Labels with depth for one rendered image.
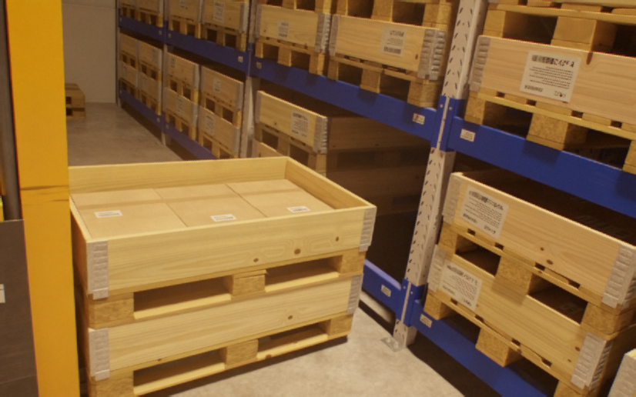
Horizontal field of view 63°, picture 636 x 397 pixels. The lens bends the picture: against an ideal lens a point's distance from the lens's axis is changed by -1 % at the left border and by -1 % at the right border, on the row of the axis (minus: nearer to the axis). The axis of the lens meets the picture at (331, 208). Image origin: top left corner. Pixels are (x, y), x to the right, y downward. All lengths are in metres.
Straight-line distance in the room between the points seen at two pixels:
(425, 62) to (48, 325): 1.81
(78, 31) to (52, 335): 6.00
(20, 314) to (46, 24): 0.89
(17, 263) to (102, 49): 6.10
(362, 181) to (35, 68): 2.17
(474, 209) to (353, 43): 1.15
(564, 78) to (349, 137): 1.54
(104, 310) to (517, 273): 1.51
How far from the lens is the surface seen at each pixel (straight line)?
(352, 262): 2.40
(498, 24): 2.21
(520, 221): 2.09
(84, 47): 7.73
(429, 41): 2.42
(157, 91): 5.90
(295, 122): 3.29
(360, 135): 3.25
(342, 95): 2.92
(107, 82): 7.85
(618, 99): 1.90
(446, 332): 2.49
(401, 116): 2.54
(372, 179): 3.42
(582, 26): 2.00
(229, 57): 4.22
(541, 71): 2.06
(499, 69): 2.17
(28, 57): 1.72
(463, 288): 2.33
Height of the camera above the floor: 1.52
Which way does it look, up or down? 20 degrees down
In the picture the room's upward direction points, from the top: 8 degrees clockwise
